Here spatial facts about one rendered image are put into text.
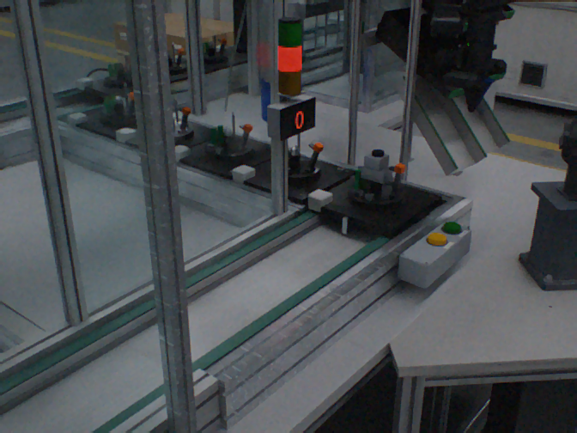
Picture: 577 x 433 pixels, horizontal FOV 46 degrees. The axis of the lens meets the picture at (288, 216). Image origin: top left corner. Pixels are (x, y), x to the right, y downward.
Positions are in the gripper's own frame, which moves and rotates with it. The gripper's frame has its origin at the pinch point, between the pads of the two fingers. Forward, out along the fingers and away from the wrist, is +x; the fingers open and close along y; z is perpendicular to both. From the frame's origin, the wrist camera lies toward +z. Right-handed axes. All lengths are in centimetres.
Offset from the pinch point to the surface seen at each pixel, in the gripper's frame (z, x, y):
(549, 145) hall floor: 83, 125, -328
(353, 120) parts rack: 40.0, 17.4, -14.0
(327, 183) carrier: 34.7, 28.4, 4.8
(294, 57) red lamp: 29.4, -8.8, 25.1
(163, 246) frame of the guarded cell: -2, -2, 89
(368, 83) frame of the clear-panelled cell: 78, 28, -80
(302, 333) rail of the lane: 2, 31, 57
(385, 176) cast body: 16.8, 21.3, 6.1
